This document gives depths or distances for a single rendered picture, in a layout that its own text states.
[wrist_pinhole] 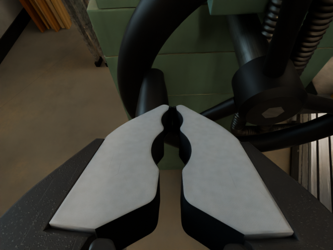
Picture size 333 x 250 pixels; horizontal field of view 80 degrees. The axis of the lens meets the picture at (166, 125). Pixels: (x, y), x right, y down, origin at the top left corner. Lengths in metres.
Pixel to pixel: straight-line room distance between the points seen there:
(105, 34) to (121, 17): 0.04
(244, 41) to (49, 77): 1.43
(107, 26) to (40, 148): 0.99
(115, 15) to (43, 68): 1.34
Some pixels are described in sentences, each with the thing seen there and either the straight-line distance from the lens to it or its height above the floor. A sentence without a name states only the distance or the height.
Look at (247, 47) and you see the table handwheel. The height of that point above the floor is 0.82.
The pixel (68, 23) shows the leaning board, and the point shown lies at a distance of 1.93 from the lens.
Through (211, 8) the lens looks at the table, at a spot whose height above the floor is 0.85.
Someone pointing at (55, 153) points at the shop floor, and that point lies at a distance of 1.22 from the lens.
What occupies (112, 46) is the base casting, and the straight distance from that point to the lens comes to 0.40.
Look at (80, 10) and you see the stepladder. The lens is 1.29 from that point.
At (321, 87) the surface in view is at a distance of 0.56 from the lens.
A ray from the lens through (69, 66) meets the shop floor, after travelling 1.59.
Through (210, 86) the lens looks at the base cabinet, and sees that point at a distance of 0.47.
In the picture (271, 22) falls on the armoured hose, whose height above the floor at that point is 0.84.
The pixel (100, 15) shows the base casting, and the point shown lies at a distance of 0.37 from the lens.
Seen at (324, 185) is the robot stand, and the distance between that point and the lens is 0.93.
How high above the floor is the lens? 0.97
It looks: 60 degrees down
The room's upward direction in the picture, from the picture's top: 4 degrees counter-clockwise
